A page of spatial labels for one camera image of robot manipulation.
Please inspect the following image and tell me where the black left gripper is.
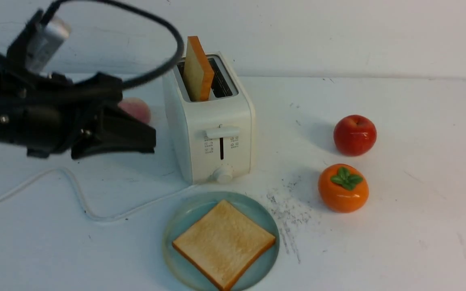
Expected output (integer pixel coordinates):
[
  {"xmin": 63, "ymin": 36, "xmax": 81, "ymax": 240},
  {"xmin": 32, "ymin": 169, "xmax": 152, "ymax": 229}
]
[{"xmin": 15, "ymin": 72, "xmax": 157, "ymax": 160}]

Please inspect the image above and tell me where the toast slice slot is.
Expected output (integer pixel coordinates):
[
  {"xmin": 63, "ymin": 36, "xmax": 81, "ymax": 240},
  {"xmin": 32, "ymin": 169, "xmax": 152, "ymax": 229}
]
[
  {"xmin": 172, "ymin": 200, "xmax": 277, "ymax": 291},
  {"xmin": 182, "ymin": 36, "xmax": 215, "ymax": 102}
]

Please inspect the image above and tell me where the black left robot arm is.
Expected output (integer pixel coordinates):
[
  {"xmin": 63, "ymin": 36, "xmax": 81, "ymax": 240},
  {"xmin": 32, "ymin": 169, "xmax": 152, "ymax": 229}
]
[{"xmin": 0, "ymin": 69, "xmax": 157, "ymax": 160}]

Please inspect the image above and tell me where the pink toy peach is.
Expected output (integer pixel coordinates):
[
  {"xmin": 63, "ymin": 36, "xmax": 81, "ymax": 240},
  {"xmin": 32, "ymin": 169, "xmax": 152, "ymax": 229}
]
[{"xmin": 118, "ymin": 97, "xmax": 152, "ymax": 124}]

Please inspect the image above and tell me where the white toaster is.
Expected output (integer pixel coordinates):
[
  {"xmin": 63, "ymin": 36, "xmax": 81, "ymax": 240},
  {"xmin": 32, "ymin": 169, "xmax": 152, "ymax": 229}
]
[{"xmin": 161, "ymin": 52, "xmax": 256, "ymax": 185}]

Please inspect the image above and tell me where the light green round plate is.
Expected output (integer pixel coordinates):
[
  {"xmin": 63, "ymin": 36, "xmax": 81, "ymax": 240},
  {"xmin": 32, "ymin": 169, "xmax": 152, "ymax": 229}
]
[{"xmin": 161, "ymin": 192, "xmax": 280, "ymax": 291}]

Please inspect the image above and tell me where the orange toy persimmon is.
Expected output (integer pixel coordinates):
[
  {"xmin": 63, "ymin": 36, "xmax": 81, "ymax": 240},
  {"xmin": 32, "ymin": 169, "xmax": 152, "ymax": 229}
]
[{"xmin": 318, "ymin": 164, "xmax": 369, "ymax": 213}]

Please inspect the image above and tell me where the red toy apple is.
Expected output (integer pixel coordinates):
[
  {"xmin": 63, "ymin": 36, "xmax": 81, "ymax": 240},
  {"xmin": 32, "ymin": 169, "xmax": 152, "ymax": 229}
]
[{"xmin": 333, "ymin": 114, "xmax": 377, "ymax": 156}]

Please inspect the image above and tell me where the white toaster power cable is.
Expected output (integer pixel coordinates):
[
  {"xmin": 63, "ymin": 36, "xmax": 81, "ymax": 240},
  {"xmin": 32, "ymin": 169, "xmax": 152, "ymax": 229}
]
[{"xmin": 0, "ymin": 168, "xmax": 197, "ymax": 223}]

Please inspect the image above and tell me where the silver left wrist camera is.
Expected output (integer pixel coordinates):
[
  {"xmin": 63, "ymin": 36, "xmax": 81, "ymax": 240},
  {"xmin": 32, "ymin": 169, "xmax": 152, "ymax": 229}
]
[{"xmin": 6, "ymin": 8, "xmax": 72, "ymax": 74}]

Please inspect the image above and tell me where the black left camera cable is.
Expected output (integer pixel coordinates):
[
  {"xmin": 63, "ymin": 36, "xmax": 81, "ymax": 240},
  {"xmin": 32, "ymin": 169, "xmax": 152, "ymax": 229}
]
[{"xmin": 0, "ymin": 0, "xmax": 185, "ymax": 90}]

